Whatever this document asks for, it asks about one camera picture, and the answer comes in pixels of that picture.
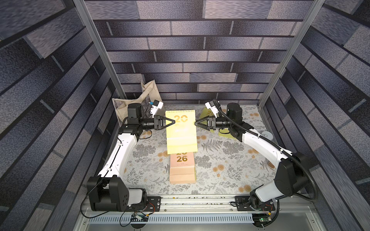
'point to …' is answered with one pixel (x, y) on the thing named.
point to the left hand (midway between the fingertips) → (173, 123)
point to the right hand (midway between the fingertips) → (194, 123)
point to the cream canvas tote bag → (150, 94)
